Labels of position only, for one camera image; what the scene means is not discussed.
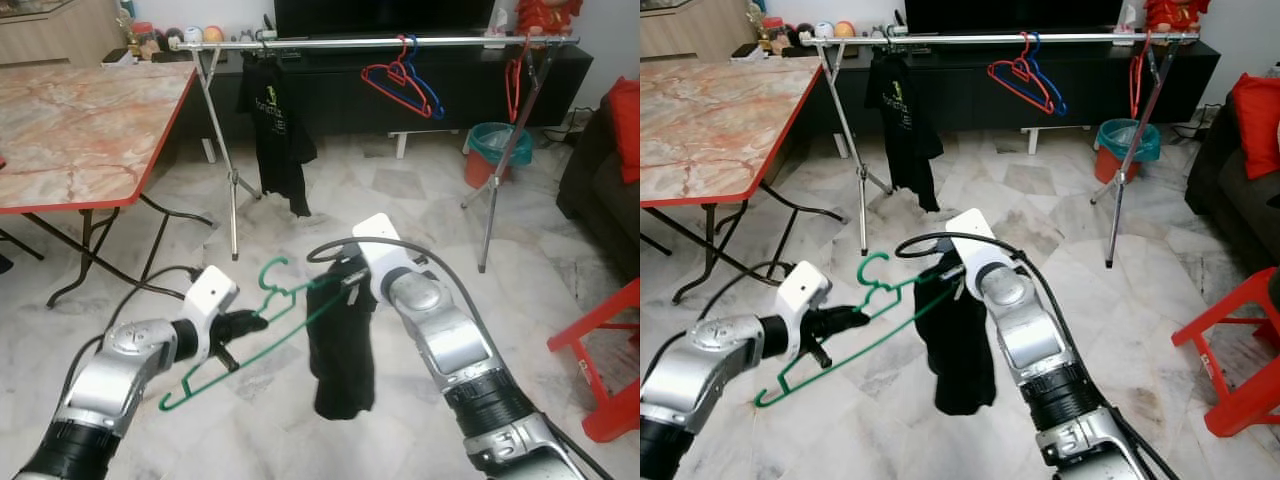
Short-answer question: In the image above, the green plastic hanger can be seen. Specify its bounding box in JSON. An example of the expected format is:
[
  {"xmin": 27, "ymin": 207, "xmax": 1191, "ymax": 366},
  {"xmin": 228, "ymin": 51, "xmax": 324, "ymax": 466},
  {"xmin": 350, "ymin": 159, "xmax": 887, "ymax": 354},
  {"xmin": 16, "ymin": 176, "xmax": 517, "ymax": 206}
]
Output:
[
  {"xmin": 158, "ymin": 257, "xmax": 346, "ymax": 413},
  {"xmin": 753, "ymin": 252, "xmax": 946, "ymax": 408}
]

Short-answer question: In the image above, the black jacket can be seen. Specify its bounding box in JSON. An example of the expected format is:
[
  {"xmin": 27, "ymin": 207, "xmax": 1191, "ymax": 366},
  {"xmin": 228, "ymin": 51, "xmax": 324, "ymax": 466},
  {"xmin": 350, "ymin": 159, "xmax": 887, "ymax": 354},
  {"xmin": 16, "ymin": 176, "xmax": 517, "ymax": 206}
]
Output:
[
  {"xmin": 915, "ymin": 250, "xmax": 998, "ymax": 416},
  {"xmin": 305, "ymin": 255, "xmax": 379, "ymax": 421}
]

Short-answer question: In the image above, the blue plastic hanger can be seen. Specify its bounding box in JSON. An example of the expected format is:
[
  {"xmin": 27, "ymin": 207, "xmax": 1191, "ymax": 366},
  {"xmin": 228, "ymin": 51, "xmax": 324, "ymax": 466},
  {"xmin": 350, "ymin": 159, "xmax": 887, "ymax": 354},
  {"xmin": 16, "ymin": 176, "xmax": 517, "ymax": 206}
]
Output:
[
  {"xmin": 405, "ymin": 35, "xmax": 446, "ymax": 121},
  {"xmin": 1030, "ymin": 32, "xmax": 1069, "ymax": 116}
]

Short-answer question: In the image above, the red plastic hanger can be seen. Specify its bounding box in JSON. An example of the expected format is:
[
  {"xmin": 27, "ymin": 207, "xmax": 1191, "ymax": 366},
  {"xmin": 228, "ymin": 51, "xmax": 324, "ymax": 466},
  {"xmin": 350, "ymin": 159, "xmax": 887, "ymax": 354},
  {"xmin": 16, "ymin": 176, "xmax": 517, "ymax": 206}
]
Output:
[
  {"xmin": 1130, "ymin": 40, "xmax": 1151, "ymax": 119},
  {"xmin": 988, "ymin": 33, "xmax": 1056, "ymax": 114},
  {"xmin": 505, "ymin": 42, "xmax": 531, "ymax": 123},
  {"xmin": 361, "ymin": 38, "xmax": 433, "ymax": 119}
]

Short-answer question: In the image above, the black hanging garment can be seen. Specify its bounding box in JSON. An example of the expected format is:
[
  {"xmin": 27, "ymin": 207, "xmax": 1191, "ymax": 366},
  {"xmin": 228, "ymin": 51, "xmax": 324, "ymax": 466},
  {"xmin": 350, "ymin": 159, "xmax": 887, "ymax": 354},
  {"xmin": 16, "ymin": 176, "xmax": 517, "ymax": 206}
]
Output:
[
  {"xmin": 237, "ymin": 55, "xmax": 319, "ymax": 218},
  {"xmin": 865, "ymin": 52, "xmax": 944, "ymax": 213}
]

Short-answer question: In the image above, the red bin teal liner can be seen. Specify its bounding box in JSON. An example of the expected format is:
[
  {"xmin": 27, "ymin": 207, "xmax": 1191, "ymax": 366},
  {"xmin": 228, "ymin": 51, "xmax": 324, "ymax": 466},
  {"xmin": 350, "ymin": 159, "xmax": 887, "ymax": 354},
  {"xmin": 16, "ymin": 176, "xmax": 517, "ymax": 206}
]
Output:
[
  {"xmin": 464, "ymin": 122, "xmax": 533, "ymax": 189},
  {"xmin": 1093, "ymin": 118, "xmax": 1162, "ymax": 185}
]

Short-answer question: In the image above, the black TV console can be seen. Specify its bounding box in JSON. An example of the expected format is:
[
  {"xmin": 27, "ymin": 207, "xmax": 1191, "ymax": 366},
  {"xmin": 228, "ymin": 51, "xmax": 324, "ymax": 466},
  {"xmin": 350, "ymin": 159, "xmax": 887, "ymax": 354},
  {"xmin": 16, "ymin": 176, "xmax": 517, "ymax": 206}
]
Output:
[
  {"xmin": 735, "ymin": 36, "xmax": 1221, "ymax": 133},
  {"xmin": 105, "ymin": 40, "xmax": 594, "ymax": 136}
]

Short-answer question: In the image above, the marble top folding table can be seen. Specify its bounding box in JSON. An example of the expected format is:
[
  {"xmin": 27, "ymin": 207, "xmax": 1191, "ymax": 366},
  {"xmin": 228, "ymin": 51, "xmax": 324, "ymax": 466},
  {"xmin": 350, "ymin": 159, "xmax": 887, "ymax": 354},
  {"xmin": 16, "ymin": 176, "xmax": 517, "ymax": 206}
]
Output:
[
  {"xmin": 640, "ymin": 57, "xmax": 846, "ymax": 304},
  {"xmin": 0, "ymin": 62, "xmax": 216, "ymax": 309}
]

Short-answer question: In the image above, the red plastic stool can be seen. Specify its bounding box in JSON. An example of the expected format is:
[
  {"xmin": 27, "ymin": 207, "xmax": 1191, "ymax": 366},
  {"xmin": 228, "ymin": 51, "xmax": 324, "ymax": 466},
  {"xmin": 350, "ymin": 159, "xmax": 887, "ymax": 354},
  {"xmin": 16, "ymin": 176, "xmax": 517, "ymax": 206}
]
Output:
[
  {"xmin": 1172, "ymin": 267, "xmax": 1280, "ymax": 439},
  {"xmin": 547, "ymin": 278, "xmax": 641, "ymax": 444}
]

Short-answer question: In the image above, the silver clothes rack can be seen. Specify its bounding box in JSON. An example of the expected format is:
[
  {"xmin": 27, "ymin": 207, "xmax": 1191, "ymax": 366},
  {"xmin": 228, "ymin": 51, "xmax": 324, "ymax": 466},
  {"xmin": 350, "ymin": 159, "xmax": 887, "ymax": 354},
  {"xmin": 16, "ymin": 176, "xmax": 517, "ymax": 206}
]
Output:
[
  {"xmin": 800, "ymin": 30, "xmax": 1201, "ymax": 269},
  {"xmin": 168, "ymin": 35, "xmax": 581, "ymax": 273}
]

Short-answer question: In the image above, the dark grey sofa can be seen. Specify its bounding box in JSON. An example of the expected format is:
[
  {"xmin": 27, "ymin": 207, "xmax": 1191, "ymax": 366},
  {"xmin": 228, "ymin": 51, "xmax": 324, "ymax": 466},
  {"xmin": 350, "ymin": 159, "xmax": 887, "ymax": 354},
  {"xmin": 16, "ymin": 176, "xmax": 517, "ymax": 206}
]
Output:
[
  {"xmin": 1185, "ymin": 95, "xmax": 1280, "ymax": 271},
  {"xmin": 557, "ymin": 95, "xmax": 641, "ymax": 281}
]

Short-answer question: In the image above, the black television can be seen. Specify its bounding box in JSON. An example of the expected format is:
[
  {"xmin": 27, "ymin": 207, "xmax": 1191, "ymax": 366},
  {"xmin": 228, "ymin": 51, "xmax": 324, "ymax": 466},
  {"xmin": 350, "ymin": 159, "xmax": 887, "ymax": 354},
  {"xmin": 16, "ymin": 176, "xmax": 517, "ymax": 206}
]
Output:
[
  {"xmin": 905, "ymin": 0, "xmax": 1124, "ymax": 34},
  {"xmin": 273, "ymin": 0, "xmax": 498, "ymax": 39}
]

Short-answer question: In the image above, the red cushion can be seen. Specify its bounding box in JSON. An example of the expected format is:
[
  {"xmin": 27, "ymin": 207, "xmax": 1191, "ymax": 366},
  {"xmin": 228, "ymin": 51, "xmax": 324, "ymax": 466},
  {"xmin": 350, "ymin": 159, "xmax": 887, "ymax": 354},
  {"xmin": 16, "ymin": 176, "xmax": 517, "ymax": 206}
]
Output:
[
  {"xmin": 607, "ymin": 77, "xmax": 641, "ymax": 186},
  {"xmin": 1230, "ymin": 72, "xmax": 1280, "ymax": 181}
]

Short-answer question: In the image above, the wooden cabinet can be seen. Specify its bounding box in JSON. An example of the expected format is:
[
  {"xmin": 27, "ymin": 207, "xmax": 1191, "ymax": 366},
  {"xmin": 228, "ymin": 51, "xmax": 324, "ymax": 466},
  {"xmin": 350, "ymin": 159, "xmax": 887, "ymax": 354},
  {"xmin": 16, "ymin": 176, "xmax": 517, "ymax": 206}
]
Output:
[
  {"xmin": 640, "ymin": 0, "xmax": 756, "ymax": 61},
  {"xmin": 0, "ymin": 0, "xmax": 126, "ymax": 69}
]

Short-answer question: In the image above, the red gold figurine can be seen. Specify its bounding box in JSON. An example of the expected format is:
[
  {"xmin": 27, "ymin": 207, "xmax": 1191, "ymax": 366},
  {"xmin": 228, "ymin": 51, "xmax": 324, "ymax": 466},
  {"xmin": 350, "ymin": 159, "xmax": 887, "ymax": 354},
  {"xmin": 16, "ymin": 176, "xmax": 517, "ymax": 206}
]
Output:
[
  {"xmin": 1143, "ymin": 0, "xmax": 1211, "ymax": 33},
  {"xmin": 515, "ymin": 0, "xmax": 584, "ymax": 36}
]

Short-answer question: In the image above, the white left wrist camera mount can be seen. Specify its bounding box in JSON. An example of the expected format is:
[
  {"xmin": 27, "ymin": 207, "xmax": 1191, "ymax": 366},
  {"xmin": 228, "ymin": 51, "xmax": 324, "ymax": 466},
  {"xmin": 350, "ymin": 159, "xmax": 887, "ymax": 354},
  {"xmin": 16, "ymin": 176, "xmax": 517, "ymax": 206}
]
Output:
[
  {"xmin": 777, "ymin": 262, "xmax": 833, "ymax": 358},
  {"xmin": 183, "ymin": 265, "xmax": 241, "ymax": 363}
]

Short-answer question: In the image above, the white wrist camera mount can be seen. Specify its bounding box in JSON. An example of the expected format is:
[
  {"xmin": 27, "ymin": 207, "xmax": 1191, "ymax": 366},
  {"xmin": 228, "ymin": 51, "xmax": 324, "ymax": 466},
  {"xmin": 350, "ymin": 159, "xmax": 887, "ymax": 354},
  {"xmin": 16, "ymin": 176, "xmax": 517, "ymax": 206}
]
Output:
[
  {"xmin": 183, "ymin": 265, "xmax": 241, "ymax": 363},
  {"xmin": 945, "ymin": 208, "xmax": 999, "ymax": 284},
  {"xmin": 352, "ymin": 213, "xmax": 407, "ymax": 286},
  {"xmin": 777, "ymin": 262, "xmax": 833, "ymax": 358}
]

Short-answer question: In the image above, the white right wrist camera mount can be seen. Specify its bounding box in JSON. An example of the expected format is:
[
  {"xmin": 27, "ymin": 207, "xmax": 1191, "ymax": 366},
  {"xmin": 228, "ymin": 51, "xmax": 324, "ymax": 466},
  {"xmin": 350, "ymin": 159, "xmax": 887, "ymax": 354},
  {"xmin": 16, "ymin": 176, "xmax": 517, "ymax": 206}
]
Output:
[
  {"xmin": 945, "ymin": 208, "xmax": 999, "ymax": 284},
  {"xmin": 352, "ymin": 213, "xmax": 407, "ymax": 286}
]

